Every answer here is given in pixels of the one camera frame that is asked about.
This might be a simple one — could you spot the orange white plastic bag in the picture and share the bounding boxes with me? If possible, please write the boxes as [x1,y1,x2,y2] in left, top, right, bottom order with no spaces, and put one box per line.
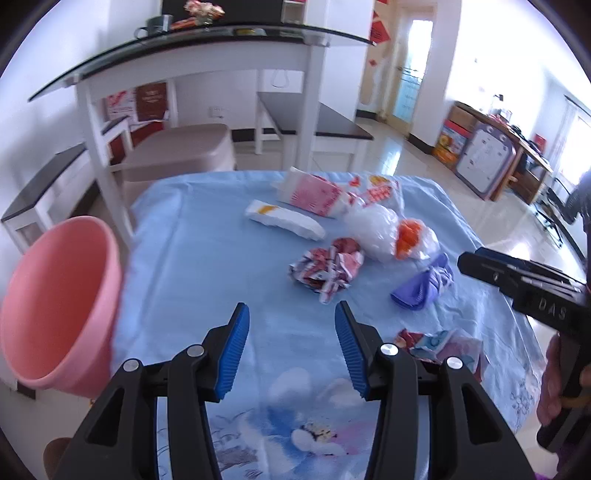
[392,218,441,261]

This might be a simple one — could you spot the dark red gift box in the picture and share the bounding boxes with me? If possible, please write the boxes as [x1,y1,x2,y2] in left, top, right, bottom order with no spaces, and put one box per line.
[135,82,168,124]

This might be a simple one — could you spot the long white bench black top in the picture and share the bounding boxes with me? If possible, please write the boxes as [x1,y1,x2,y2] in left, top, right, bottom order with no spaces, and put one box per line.
[0,115,134,254]

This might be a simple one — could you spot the colourful fruit carton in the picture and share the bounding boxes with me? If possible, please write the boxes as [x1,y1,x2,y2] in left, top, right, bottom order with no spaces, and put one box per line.
[433,119,467,162]

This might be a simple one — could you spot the pink tissue packet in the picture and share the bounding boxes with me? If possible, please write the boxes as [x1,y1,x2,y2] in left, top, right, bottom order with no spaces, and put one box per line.
[272,167,352,217]

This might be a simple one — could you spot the white red carton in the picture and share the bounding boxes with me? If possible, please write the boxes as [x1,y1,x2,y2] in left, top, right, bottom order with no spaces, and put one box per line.
[105,90,137,121]

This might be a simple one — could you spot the colourful crumpled wrapper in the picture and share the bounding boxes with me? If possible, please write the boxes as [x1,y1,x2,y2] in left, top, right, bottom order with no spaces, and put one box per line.
[394,328,483,384]

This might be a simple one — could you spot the crumpled red white wrapper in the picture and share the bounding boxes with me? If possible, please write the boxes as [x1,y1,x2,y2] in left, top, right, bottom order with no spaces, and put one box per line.
[288,237,365,304]

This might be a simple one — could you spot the pink plastic bucket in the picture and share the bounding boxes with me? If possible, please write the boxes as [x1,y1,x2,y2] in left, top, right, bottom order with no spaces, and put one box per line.
[0,216,124,398]

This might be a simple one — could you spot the blue floral tablecloth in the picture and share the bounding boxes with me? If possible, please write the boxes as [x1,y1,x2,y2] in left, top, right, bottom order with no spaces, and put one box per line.
[111,170,548,480]

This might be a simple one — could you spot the red wall decorations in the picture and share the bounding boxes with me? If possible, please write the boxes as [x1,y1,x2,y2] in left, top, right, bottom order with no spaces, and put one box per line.
[369,9,391,44]

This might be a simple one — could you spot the clear snack bag red label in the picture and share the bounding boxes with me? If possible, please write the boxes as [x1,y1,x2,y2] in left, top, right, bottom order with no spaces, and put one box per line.
[344,173,402,213]

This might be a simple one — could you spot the white table glass top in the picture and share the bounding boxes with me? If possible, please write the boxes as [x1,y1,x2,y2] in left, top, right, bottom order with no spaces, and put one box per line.
[28,23,377,241]

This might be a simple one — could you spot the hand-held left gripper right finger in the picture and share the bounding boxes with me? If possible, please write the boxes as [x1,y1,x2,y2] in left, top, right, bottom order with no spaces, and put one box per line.
[335,300,529,480]

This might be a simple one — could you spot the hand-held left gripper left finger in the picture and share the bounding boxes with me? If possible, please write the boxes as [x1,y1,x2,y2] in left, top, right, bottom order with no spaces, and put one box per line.
[53,302,251,480]

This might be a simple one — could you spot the grey framed whiteboard easel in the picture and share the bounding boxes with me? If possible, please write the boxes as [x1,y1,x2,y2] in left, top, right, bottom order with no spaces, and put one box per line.
[452,121,518,201]

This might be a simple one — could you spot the brown round stool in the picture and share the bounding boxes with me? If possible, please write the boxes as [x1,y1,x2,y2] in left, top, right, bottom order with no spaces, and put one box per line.
[44,438,71,480]

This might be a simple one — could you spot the clear plastic bag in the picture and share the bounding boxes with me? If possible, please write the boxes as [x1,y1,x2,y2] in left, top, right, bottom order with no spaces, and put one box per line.
[344,203,400,263]

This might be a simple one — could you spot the purple cloth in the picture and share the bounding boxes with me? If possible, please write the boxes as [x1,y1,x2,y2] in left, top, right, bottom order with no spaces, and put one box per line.
[390,253,455,311]

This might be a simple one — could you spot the grey mug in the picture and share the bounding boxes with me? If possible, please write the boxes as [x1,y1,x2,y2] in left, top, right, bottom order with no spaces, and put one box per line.
[135,15,174,38]

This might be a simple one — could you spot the flower bouquet in vase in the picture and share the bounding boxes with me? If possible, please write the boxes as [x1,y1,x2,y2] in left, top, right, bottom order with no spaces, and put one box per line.
[184,0,225,26]

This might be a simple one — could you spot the wooden desk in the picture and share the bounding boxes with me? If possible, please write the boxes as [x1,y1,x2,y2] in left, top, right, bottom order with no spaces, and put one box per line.
[445,100,555,204]

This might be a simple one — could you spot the person's right hand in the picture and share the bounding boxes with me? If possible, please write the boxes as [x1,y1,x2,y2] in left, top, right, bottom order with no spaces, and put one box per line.
[536,332,565,428]

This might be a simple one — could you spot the beige plastic stool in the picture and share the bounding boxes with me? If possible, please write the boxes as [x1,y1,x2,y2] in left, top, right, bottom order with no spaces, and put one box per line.
[110,124,236,217]

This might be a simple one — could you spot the short white bench black top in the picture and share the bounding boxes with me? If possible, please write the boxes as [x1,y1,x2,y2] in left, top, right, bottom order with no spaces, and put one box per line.
[255,91,375,174]

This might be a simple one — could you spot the black metal chair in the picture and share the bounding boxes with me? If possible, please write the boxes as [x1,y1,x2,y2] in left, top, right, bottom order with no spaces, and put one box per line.
[531,175,580,247]

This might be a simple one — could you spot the black television screen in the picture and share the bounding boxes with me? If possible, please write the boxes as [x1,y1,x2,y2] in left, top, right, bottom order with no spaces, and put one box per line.
[161,0,284,24]

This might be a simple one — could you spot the white shelf unit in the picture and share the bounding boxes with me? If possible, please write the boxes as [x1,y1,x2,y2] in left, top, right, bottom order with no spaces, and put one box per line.
[281,0,308,26]

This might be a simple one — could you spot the white foam piece yellow tape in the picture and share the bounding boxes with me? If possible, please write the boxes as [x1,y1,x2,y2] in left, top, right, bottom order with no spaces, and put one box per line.
[245,199,326,241]

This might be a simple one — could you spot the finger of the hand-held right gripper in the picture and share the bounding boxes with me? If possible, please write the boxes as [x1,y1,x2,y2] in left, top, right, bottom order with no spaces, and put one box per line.
[475,247,583,292]
[457,252,527,302]

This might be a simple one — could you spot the glass door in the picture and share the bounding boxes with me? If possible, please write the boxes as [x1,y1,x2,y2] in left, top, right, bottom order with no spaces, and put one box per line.
[383,7,435,123]

